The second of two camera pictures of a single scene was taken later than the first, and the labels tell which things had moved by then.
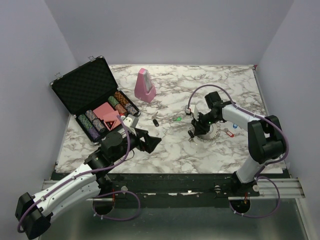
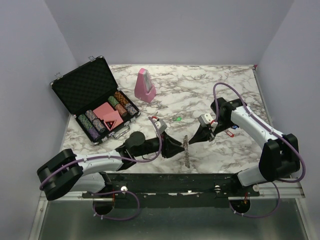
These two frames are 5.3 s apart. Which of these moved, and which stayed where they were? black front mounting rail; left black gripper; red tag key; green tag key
Moved: left black gripper
Stayed: green tag key; red tag key; black front mounting rail
